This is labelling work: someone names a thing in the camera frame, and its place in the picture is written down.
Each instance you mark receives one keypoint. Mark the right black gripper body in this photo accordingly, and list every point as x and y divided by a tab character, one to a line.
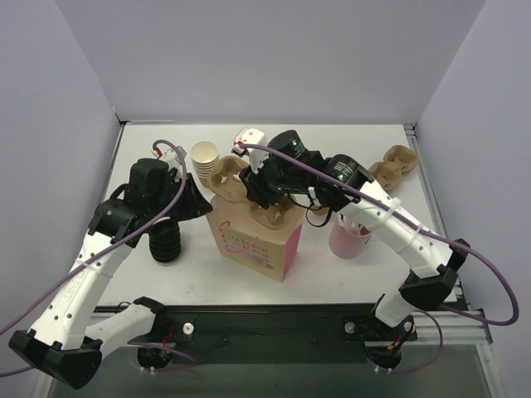
257	187

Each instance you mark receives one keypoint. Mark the stack of black lids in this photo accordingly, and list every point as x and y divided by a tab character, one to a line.
165	241

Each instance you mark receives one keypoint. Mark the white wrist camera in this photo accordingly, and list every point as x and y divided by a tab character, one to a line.
173	159
249	142

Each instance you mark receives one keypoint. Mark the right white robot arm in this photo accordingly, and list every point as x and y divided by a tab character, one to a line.
349	189

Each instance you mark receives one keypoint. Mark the single pulp cup carrier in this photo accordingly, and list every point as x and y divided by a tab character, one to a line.
224	181

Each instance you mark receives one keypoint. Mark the pink cup holding straws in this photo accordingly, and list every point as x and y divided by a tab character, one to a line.
345	244

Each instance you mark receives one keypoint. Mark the cakes paper gift bag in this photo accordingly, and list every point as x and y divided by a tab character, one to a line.
252	237

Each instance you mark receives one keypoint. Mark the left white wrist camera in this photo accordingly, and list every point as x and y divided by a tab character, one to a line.
173	159

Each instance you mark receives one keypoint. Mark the stack of brown paper cups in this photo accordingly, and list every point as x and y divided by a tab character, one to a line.
204	157

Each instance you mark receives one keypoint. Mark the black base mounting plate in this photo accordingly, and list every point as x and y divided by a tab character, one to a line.
337	333

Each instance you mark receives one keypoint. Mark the single brown paper cup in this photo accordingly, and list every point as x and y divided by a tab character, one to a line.
321	211

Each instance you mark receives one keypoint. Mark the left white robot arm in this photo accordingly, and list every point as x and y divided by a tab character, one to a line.
62	343

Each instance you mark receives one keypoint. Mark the brown pulp cup carrier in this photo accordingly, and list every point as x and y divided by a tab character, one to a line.
398	161

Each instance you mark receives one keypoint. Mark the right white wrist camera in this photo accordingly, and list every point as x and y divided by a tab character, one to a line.
249	142

